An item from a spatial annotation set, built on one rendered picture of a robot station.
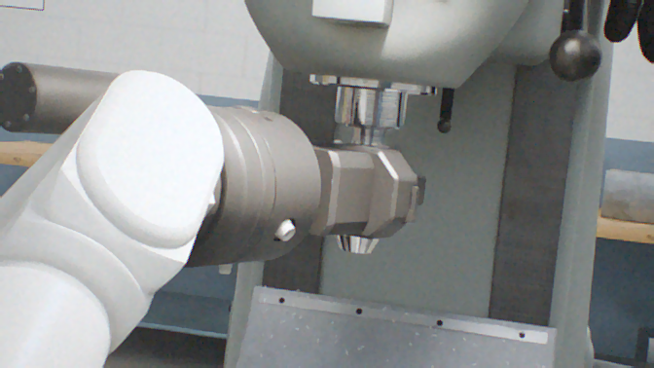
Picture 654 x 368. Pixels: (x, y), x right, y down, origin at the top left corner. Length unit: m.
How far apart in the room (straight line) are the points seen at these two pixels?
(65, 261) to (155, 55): 4.80
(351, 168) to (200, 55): 4.54
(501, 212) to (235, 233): 0.56
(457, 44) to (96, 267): 0.28
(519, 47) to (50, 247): 0.46
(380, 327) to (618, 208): 3.37
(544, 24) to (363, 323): 0.42
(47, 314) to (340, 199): 0.24
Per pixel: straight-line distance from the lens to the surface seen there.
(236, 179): 0.53
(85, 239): 0.42
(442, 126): 0.68
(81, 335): 0.41
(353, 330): 1.08
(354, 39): 0.61
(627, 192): 4.40
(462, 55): 0.63
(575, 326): 1.11
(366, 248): 0.69
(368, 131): 0.68
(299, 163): 0.57
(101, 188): 0.43
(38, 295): 0.41
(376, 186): 0.63
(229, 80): 5.09
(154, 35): 5.22
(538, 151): 1.05
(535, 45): 0.79
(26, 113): 0.52
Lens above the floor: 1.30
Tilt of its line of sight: 5 degrees down
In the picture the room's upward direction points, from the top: 6 degrees clockwise
